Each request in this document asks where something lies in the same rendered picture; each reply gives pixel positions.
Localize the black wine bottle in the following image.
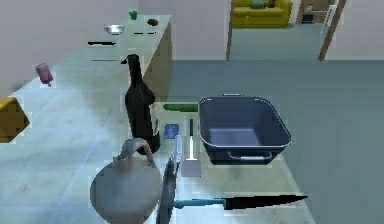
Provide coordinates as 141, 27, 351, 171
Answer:
120, 53, 162, 156

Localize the green cucumber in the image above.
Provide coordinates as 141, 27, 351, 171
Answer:
162, 103, 200, 112

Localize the blue square sponge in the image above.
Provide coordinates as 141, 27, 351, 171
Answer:
163, 123, 180, 140

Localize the grey metal spatula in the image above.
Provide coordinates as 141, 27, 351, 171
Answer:
181, 118, 203, 178

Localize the dark grey square pan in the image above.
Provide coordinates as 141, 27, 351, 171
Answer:
198, 93, 293, 166

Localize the black frying pan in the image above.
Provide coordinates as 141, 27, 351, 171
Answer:
155, 134, 184, 224

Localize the grey round kettle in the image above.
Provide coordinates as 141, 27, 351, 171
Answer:
89, 137, 163, 224

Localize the silver metal bowl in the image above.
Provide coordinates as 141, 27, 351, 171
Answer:
103, 23, 126, 36

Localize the yellow sofa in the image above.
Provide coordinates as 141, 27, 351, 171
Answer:
232, 0, 294, 28

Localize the pink cup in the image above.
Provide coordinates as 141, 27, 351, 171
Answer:
35, 63, 54, 87

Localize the brown wooden shelf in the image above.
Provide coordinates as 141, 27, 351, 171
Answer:
296, 0, 336, 25

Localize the yellow wooden box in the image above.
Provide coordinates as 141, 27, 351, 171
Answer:
0, 95, 30, 144

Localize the blue handled black knife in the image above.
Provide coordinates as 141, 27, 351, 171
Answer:
173, 195, 308, 211

